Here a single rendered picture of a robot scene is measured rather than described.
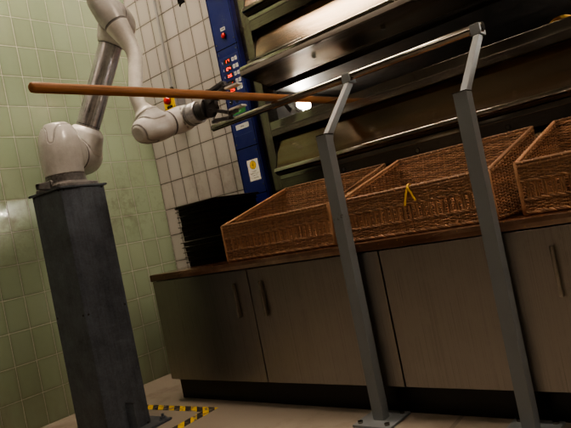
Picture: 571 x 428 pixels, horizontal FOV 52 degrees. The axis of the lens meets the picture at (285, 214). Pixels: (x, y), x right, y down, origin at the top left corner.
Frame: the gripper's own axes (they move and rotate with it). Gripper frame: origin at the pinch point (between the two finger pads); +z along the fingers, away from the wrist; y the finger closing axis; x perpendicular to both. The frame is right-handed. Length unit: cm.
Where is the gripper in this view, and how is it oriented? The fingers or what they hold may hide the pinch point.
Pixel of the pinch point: (236, 96)
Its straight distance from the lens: 222.6
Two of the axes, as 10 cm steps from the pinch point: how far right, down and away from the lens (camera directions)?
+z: 7.5, -1.6, -6.4
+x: -6.3, 1.2, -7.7
